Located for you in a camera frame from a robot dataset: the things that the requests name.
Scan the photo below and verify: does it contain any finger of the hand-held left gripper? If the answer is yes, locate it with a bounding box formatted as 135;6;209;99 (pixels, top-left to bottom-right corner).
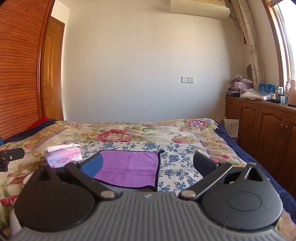
0;148;25;172

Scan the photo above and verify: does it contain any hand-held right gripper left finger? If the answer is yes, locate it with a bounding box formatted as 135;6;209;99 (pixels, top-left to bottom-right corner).
30;153;118;202

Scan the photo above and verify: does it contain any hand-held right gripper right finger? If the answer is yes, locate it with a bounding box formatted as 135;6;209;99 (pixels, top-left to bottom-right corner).
178;152;270;201

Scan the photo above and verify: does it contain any purple towel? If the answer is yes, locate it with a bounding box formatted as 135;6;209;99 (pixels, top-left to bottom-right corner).
93;149;165;189

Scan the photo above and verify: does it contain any pink tissue box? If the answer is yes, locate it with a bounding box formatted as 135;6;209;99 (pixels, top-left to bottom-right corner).
45;143;83;169

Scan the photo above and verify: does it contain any red cloth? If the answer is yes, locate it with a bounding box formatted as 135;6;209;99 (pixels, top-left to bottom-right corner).
27;117;52;131

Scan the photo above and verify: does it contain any white paper bag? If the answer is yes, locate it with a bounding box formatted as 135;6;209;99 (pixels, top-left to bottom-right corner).
221;118;240;138

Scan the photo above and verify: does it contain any floral blanket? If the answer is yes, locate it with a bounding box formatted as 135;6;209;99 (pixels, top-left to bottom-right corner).
0;118;249;234

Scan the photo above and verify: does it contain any wooden cabinet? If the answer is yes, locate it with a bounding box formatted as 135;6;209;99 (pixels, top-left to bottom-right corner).
225;95;296;194

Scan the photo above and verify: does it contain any clear plastic bag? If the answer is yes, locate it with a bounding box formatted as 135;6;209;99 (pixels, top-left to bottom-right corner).
239;89;266;101

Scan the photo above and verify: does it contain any wooden slatted wardrobe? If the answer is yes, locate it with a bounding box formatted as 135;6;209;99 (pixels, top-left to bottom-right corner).
0;0;56;139

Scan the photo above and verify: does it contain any purple box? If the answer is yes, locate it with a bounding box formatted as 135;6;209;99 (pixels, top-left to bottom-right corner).
233;81;254;90

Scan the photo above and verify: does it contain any wooden door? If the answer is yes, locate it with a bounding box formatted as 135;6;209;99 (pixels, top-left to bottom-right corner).
42;16;66;121

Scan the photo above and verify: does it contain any blue box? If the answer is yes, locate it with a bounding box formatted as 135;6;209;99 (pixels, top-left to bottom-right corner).
258;83;276;93

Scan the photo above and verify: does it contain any pink thermos jug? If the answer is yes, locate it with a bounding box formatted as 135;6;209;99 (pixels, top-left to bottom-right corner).
285;79;296;107

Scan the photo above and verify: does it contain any beige patterned curtain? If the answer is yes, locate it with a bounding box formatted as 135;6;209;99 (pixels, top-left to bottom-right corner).
231;0;265;88

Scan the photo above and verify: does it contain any window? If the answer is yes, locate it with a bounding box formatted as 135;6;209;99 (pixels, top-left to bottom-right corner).
262;0;296;87

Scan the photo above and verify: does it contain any white air conditioner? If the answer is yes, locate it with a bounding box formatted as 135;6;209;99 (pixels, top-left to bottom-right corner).
170;0;231;19

